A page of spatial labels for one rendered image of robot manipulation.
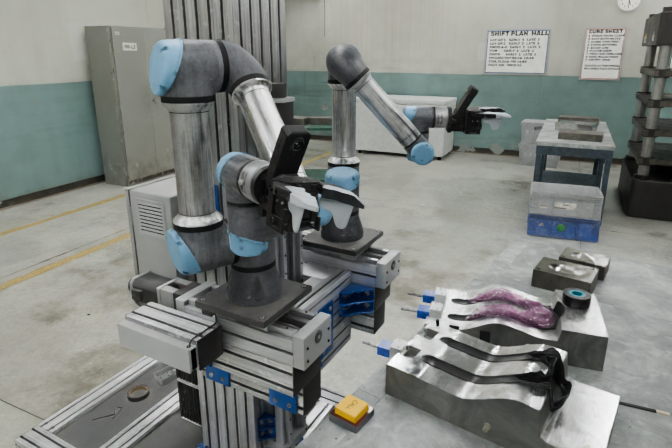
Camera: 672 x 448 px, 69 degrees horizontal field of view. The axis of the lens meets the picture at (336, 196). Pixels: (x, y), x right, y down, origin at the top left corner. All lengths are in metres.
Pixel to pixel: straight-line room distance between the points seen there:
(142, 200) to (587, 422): 1.36
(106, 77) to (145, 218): 5.12
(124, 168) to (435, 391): 5.88
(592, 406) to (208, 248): 0.97
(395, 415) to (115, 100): 5.82
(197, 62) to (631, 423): 1.31
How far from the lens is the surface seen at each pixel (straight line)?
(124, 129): 6.68
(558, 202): 4.90
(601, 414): 1.38
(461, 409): 1.29
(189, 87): 1.10
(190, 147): 1.14
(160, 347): 1.40
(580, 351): 1.60
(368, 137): 8.27
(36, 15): 6.69
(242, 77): 1.13
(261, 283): 1.28
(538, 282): 2.04
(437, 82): 8.72
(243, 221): 0.93
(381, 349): 1.49
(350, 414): 1.27
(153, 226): 1.68
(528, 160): 7.98
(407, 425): 1.31
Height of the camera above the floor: 1.66
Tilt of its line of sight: 16 degrees down
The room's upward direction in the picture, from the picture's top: straight up
